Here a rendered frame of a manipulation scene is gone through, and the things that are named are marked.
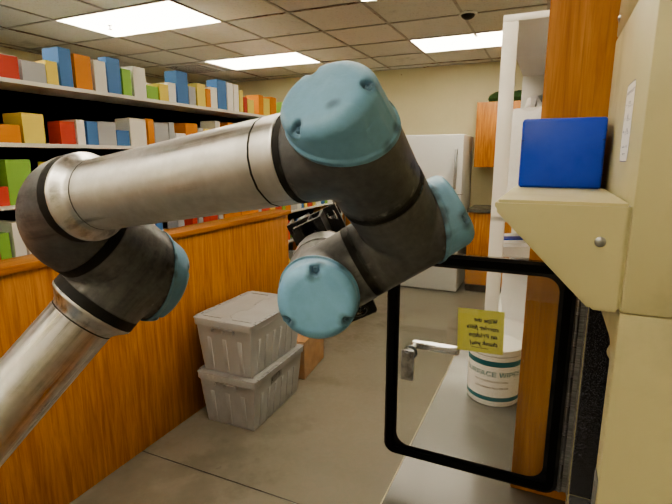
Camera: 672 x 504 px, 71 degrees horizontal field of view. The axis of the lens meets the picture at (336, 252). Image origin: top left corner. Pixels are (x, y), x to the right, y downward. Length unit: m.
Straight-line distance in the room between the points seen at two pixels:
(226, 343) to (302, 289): 2.36
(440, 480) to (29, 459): 1.86
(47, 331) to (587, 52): 0.85
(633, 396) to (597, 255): 0.14
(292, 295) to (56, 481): 2.27
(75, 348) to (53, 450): 1.88
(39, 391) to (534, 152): 0.70
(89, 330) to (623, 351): 0.59
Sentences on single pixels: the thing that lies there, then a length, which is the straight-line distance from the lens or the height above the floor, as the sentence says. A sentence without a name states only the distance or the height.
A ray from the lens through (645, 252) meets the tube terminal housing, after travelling 0.49.
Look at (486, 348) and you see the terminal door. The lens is 0.85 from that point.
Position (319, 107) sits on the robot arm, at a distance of 0.33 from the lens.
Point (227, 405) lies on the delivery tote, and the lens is 2.94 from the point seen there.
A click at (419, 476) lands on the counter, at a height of 0.94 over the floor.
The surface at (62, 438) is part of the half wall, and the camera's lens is 2.55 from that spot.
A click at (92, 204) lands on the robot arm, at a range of 0.51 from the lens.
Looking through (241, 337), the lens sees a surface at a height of 0.58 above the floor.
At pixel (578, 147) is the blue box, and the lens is 0.69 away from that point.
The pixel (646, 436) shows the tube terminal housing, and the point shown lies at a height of 1.30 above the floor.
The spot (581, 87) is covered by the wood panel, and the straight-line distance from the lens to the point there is 0.86.
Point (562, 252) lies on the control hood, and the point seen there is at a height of 1.46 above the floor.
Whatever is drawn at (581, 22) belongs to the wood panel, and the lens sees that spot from 0.87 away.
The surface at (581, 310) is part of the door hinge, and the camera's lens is 0.83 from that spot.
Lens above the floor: 1.55
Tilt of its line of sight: 11 degrees down
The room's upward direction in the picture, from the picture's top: straight up
